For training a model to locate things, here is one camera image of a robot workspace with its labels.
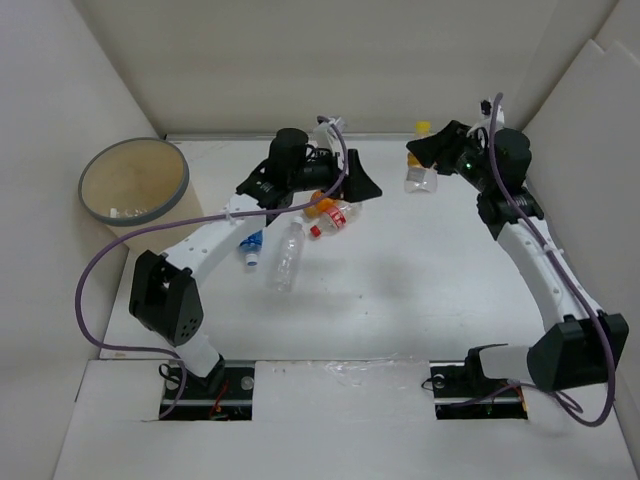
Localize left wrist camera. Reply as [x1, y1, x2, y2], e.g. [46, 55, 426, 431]
[312, 115, 346, 156]

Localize beige bin with grey rim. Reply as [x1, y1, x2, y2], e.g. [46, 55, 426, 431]
[78, 137, 203, 237]

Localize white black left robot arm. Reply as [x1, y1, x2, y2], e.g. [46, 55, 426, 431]
[129, 117, 382, 397]

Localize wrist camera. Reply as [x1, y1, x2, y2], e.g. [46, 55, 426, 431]
[477, 97, 505, 131]
[312, 115, 346, 156]

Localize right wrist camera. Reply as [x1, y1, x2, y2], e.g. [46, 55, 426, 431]
[477, 97, 505, 131]

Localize orange wrapped plastic bottle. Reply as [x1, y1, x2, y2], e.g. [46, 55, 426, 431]
[304, 190, 335, 219]

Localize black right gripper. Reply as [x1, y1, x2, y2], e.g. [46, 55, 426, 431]
[406, 120, 496, 193]

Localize clear unlabelled plastic bottle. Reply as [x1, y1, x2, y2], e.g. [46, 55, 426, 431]
[266, 216, 306, 292]

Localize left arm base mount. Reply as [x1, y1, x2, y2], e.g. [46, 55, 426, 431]
[158, 361, 256, 422]

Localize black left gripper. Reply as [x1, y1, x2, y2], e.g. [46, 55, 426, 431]
[288, 145, 380, 203]

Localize red label plastic bottle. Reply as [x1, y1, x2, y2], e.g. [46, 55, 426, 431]
[309, 201, 362, 240]

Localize blue label bottle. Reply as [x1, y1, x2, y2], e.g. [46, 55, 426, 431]
[238, 230, 263, 267]
[108, 207, 149, 221]

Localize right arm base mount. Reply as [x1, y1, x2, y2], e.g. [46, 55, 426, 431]
[421, 361, 528, 420]

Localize yellow cap orange label bottle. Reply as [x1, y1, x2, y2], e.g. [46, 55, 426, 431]
[404, 121, 438, 193]

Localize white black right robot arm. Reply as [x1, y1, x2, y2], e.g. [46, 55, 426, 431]
[407, 121, 629, 394]

